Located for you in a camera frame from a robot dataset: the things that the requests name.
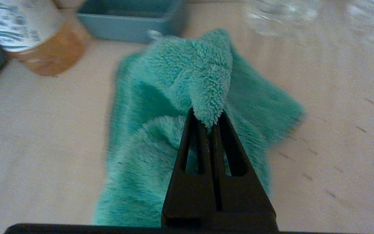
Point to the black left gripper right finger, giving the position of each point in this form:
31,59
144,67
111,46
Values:
242,198

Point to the amber tea bottle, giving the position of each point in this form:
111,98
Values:
44,55

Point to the clear water bottle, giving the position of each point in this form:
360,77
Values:
281,16
373,19

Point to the green fluffy cloth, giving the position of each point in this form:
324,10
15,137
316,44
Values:
161,81

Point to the small blue tray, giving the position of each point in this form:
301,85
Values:
125,30

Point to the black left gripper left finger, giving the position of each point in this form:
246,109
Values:
190,198

